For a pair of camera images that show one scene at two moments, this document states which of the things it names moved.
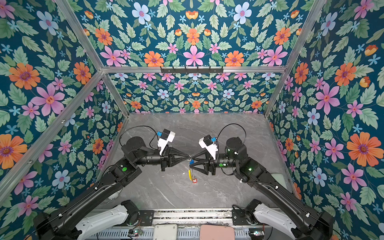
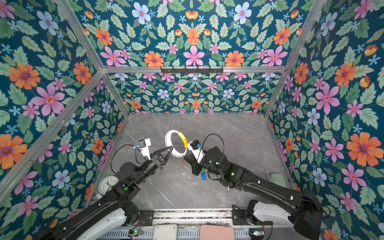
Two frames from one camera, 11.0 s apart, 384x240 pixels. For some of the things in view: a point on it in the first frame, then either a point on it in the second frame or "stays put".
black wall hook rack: [197, 71] stays put
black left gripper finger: [172, 164] -> [167, 155]
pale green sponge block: [279, 178] stays put
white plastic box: [165, 232] stays put
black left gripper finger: [178, 154] -> [157, 152]
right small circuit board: [256, 232] stays put
